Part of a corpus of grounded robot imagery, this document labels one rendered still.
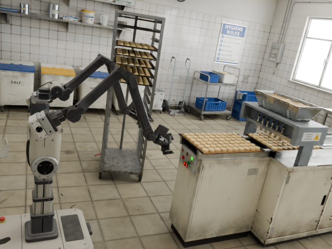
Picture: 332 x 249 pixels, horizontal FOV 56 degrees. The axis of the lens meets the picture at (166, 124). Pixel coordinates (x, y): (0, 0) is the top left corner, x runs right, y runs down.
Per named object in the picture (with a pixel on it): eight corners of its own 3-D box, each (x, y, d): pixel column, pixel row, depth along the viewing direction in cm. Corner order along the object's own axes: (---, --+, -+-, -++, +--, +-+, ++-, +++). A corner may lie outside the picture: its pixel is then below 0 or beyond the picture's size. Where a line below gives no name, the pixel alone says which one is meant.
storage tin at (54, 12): (58, 18, 541) (59, 5, 535) (59, 19, 526) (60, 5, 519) (48, 17, 534) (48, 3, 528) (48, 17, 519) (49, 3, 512)
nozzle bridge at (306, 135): (260, 134, 323) (268, 102, 313) (316, 165, 261) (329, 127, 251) (234, 134, 309) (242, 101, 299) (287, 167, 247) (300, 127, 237)
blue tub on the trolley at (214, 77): (209, 79, 668) (210, 71, 663) (219, 83, 635) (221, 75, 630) (197, 78, 655) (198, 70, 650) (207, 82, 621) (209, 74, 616)
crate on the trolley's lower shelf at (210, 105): (214, 105, 705) (216, 97, 699) (225, 110, 674) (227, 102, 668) (194, 105, 676) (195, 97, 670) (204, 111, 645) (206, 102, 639)
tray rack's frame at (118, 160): (143, 181, 353) (167, 18, 299) (97, 178, 343) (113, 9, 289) (139, 157, 412) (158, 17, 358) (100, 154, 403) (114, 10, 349)
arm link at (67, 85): (101, 48, 218) (105, 52, 210) (113, 62, 226) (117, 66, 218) (53, 90, 215) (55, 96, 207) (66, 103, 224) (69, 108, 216)
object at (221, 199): (228, 217, 319) (248, 136, 291) (249, 238, 289) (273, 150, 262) (166, 225, 289) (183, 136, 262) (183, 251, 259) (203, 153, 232)
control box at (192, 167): (182, 159, 263) (185, 145, 259) (195, 173, 243) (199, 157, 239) (178, 160, 262) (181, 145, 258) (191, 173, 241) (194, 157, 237)
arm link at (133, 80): (122, 75, 186) (127, 77, 176) (131, 72, 188) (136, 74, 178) (143, 138, 202) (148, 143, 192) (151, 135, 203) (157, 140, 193)
